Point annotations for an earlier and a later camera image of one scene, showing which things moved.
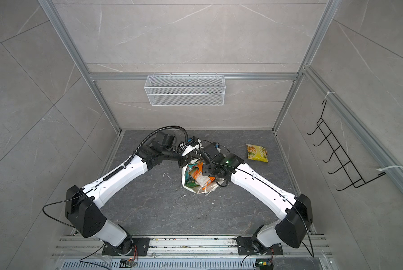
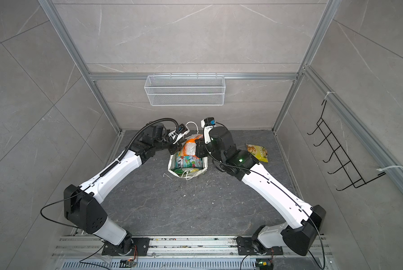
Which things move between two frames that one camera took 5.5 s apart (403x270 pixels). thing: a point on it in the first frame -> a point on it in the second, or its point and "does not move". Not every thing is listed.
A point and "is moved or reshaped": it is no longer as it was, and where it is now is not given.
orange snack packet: x=202 y=179 is moved or reshaped
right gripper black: x=205 y=171 -> x=201 y=144
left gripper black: x=186 y=159 -> x=176 y=146
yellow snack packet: x=257 y=152 does not move
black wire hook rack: x=339 y=153 does not move
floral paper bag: x=211 y=187 is moved or reshaped
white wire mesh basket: x=185 y=90 does not move
